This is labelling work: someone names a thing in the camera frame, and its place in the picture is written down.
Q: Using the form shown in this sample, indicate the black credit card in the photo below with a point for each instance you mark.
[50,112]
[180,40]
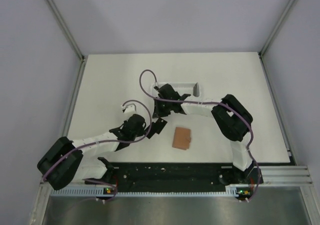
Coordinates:
[151,131]
[159,125]

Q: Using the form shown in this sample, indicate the aluminium frame post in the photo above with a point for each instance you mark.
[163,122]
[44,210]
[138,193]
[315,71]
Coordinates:
[289,6]
[64,29]

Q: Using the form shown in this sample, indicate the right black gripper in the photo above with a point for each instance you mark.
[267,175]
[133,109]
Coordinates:
[157,112]

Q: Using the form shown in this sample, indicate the white plastic basket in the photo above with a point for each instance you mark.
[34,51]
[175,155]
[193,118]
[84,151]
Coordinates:
[182,87]

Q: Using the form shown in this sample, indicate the left aluminium frame post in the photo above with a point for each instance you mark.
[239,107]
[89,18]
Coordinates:
[64,29]

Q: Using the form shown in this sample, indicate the right aluminium frame post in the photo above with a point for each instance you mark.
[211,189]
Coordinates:
[289,6]

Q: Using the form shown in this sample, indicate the brown leather card holder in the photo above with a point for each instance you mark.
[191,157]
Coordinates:
[182,138]

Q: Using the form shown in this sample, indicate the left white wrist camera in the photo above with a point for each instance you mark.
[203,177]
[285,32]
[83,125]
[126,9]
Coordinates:
[129,109]

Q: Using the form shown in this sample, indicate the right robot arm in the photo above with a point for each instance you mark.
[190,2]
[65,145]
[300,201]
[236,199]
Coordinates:
[232,118]

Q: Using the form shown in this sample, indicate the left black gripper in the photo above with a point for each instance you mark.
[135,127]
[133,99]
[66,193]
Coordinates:
[141,131]

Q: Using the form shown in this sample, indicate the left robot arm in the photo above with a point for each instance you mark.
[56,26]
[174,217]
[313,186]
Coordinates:
[75,160]

